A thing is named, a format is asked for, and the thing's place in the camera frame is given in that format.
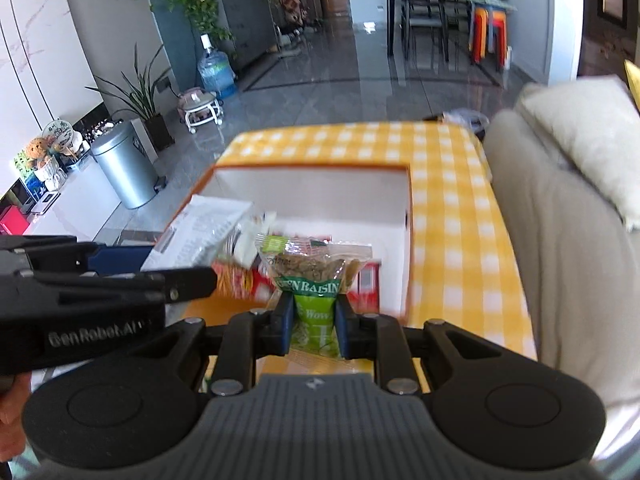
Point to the green clear snack packet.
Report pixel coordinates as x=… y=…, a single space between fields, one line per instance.
x=315 y=280

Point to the long-leaf potted plant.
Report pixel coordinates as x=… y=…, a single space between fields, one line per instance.
x=160 y=132

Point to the dark wooden door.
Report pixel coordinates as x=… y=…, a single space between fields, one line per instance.
x=610 y=20

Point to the person's left hand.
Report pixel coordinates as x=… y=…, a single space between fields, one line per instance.
x=12 y=405

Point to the plush flower bouquet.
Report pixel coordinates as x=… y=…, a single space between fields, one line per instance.
x=37 y=155

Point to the red snack packet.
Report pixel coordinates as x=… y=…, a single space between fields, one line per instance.
x=369 y=285
x=260 y=285

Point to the long white snack packet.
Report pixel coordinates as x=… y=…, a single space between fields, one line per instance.
x=200 y=230

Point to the red box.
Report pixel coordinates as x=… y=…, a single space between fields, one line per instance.
x=12 y=221

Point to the stack of orange stools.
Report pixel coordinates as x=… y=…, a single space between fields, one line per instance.
x=482 y=30

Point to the yellow checkered tablecloth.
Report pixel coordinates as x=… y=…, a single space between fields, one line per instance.
x=450 y=210

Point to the beige sofa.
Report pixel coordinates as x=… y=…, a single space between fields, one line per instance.
x=550 y=260

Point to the white low console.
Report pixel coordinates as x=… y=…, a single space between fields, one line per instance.
x=90 y=195

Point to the glass dining table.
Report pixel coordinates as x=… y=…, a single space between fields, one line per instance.
x=492 y=0

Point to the decorative plate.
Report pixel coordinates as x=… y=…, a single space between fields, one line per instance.
x=62 y=135

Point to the grey cabinet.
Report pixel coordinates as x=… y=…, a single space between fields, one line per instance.
x=245 y=20

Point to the beige cushion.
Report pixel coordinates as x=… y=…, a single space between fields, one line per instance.
x=590 y=135

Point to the small white stool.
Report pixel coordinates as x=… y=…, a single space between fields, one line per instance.
x=200 y=105

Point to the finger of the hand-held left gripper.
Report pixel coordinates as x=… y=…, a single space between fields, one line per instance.
x=150 y=285
x=120 y=260

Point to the orange striped snack packet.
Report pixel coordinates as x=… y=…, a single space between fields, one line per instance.
x=232 y=280

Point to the yellow cushion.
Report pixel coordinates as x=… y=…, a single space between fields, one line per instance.
x=634 y=85

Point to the silver white snack packet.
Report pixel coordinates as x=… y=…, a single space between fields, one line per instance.
x=250 y=245

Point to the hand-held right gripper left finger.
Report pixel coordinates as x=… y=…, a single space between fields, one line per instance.
x=286 y=322

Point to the silver pedal trash bin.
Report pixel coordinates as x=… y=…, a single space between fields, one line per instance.
x=125 y=165

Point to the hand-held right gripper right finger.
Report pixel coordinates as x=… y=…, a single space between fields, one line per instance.
x=342 y=327

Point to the blue water jug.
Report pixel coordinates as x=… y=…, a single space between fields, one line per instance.
x=216 y=72

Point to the orange cardboard box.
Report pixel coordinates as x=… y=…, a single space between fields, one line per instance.
x=320 y=195

